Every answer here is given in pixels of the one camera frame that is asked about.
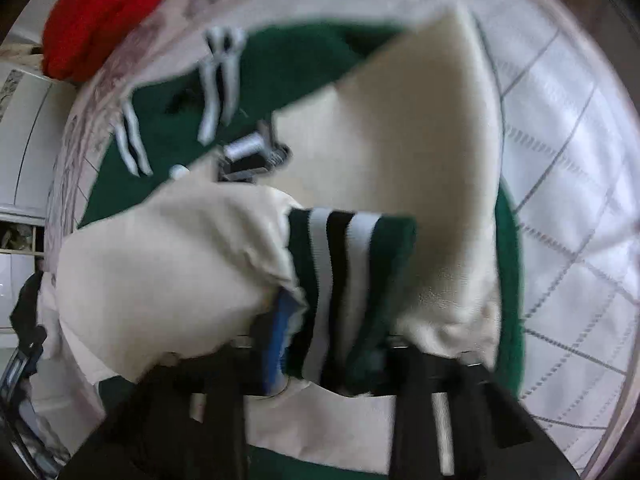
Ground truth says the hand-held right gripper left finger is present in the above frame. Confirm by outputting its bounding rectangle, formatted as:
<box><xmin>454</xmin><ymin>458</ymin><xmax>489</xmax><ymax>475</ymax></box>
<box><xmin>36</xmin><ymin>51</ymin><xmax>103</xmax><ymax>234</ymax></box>
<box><xmin>60</xmin><ymin>287</ymin><xmax>308</xmax><ymax>480</ymax></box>

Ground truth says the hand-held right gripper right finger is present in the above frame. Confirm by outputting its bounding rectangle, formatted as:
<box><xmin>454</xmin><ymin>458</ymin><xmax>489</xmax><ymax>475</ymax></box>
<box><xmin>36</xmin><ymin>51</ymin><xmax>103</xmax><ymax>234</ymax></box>
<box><xmin>389</xmin><ymin>342</ymin><xmax>581</xmax><ymax>480</ymax></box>

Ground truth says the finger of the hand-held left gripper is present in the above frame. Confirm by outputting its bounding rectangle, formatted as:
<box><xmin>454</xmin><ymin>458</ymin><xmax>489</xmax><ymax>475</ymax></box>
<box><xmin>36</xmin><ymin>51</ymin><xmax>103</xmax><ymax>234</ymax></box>
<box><xmin>220</xmin><ymin>122</ymin><xmax>292</xmax><ymax>183</ymax></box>

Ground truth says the green white striped sock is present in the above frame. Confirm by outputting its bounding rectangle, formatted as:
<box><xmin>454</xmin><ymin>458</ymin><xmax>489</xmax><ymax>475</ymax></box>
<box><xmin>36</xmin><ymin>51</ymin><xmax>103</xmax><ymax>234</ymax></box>
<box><xmin>40</xmin><ymin>2</ymin><xmax>526</xmax><ymax>480</ymax></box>

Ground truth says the red cloth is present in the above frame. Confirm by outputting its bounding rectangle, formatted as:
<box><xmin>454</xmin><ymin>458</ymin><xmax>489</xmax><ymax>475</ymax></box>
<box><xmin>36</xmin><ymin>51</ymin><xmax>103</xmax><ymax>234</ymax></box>
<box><xmin>40</xmin><ymin>0</ymin><xmax>181</xmax><ymax>83</ymax></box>

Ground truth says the white cabinet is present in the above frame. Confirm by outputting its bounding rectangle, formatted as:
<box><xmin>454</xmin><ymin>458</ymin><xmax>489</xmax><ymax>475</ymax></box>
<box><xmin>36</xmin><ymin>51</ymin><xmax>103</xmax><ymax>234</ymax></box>
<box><xmin>0</xmin><ymin>60</ymin><xmax>76</xmax><ymax>331</ymax></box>

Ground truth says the white floral quilted bedspread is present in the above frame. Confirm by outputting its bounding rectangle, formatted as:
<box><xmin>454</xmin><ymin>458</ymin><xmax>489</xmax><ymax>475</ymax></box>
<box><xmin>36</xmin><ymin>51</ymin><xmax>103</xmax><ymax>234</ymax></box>
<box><xmin>45</xmin><ymin>0</ymin><xmax>640</xmax><ymax>480</ymax></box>

